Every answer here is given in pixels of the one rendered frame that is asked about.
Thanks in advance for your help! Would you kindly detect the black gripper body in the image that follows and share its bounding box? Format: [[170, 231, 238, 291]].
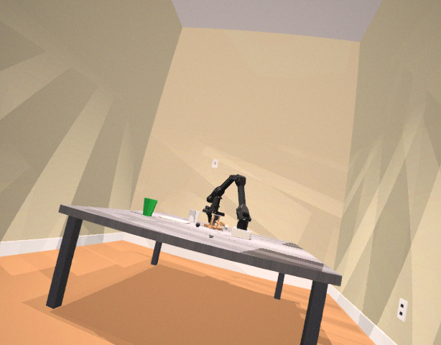
[[203, 203, 225, 216]]

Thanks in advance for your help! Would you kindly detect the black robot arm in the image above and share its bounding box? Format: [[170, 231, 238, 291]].
[[206, 174, 251, 230]]

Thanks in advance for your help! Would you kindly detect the green cup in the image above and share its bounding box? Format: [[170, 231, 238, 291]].
[[143, 198, 157, 216]]

